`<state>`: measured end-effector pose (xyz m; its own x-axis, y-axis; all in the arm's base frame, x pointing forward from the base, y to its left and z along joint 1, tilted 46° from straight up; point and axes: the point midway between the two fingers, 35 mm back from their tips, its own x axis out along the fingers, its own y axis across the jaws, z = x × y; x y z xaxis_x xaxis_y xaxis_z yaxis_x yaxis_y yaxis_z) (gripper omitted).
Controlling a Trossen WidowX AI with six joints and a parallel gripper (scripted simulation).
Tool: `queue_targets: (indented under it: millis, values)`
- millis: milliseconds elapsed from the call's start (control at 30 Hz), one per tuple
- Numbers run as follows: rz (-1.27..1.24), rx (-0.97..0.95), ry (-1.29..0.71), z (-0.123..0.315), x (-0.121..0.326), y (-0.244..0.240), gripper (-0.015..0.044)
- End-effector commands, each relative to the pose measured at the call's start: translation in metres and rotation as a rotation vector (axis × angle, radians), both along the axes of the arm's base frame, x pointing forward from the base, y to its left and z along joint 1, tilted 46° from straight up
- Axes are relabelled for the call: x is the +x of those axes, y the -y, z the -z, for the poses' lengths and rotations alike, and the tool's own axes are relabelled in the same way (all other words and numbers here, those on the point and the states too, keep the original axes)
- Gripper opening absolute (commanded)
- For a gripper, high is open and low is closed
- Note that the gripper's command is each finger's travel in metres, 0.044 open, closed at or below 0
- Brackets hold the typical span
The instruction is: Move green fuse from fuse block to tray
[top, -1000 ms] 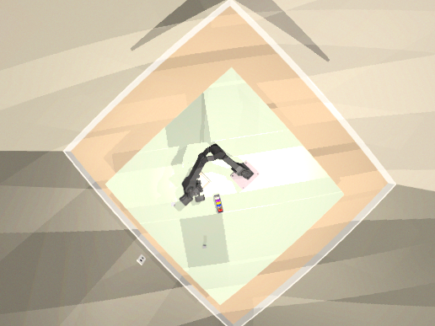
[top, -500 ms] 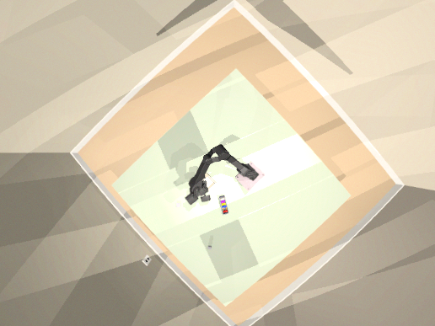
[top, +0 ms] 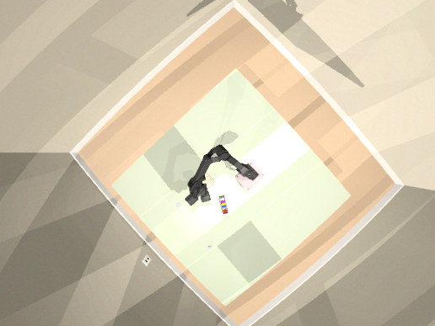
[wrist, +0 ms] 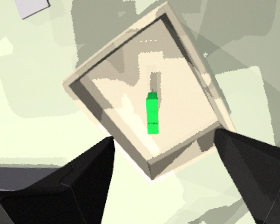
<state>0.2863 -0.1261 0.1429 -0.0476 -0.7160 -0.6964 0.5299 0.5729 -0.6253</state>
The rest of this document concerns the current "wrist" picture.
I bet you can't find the beige square tray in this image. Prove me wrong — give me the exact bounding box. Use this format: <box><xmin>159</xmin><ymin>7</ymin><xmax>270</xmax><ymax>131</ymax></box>
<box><xmin>60</xmin><ymin>2</ymin><xmax>237</xmax><ymax>184</ymax></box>

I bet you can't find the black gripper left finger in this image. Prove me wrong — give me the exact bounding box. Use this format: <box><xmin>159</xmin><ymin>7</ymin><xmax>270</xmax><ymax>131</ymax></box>
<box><xmin>0</xmin><ymin>136</ymin><xmax>115</xmax><ymax>224</ymax></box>

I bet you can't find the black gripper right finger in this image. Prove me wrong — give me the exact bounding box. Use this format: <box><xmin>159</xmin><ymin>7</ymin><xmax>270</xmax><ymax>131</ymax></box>
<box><xmin>214</xmin><ymin>128</ymin><xmax>280</xmax><ymax>224</ymax></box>

